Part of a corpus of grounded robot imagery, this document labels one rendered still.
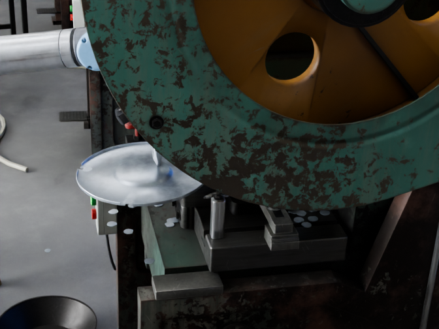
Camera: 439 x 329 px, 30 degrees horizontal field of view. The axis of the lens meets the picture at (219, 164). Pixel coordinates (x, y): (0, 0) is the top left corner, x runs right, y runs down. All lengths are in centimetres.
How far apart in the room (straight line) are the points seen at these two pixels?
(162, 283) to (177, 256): 10
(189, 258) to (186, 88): 60
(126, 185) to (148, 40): 60
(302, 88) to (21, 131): 271
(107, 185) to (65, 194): 162
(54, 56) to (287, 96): 48
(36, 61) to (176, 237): 51
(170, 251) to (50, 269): 118
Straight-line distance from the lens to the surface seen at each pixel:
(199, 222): 179
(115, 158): 188
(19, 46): 164
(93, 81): 336
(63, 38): 161
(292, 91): 138
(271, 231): 170
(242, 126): 130
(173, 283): 169
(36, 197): 337
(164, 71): 124
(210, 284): 169
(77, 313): 263
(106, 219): 211
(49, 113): 416
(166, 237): 184
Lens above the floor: 160
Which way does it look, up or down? 26 degrees down
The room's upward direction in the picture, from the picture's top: 3 degrees clockwise
